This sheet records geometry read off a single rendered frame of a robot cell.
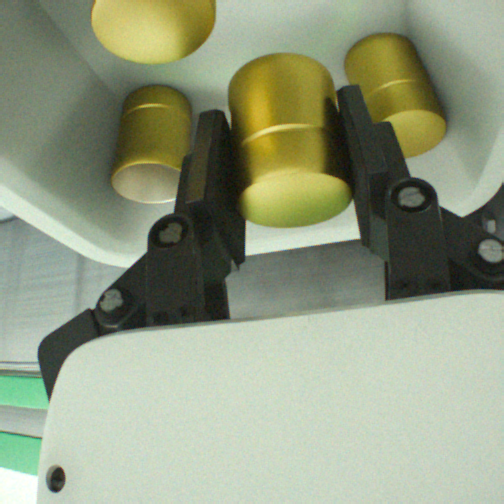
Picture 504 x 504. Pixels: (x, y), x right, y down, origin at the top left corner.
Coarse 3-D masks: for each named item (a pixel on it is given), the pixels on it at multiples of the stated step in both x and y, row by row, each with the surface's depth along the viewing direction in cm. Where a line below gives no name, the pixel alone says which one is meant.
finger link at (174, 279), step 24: (168, 216) 10; (168, 240) 10; (192, 240) 9; (168, 264) 9; (192, 264) 9; (168, 288) 9; (192, 288) 9; (216, 288) 11; (168, 312) 8; (192, 312) 8; (216, 312) 11
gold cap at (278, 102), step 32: (256, 64) 11; (288, 64) 11; (320, 64) 12; (256, 96) 11; (288, 96) 11; (320, 96) 11; (256, 128) 11; (288, 128) 10; (320, 128) 11; (256, 160) 10; (288, 160) 10; (320, 160) 10; (256, 192) 11; (288, 192) 11; (320, 192) 11; (352, 192) 11; (288, 224) 13
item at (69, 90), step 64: (0, 0) 10; (64, 0) 12; (256, 0) 13; (320, 0) 13; (384, 0) 13; (448, 0) 10; (0, 64) 11; (64, 64) 14; (128, 64) 16; (192, 64) 16; (448, 64) 12; (0, 128) 11; (64, 128) 14; (192, 128) 20; (448, 128) 14; (0, 192) 12; (64, 192) 14; (448, 192) 15; (128, 256) 18
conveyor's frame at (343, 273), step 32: (0, 224) 31; (480, 224) 21; (0, 256) 30; (32, 256) 29; (64, 256) 28; (256, 256) 24; (288, 256) 24; (320, 256) 23; (352, 256) 23; (0, 288) 29; (32, 288) 28; (64, 288) 27; (96, 288) 26; (256, 288) 23; (288, 288) 23; (320, 288) 22; (352, 288) 22; (0, 320) 28; (32, 320) 27; (64, 320) 26; (0, 352) 27; (32, 352) 26
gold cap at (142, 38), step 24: (96, 0) 9; (120, 0) 9; (144, 0) 9; (168, 0) 9; (192, 0) 9; (96, 24) 9; (120, 24) 9; (144, 24) 9; (168, 24) 10; (192, 24) 10; (120, 48) 10; (144, 48) 10; (168, 48) 10; (192, 48) 11
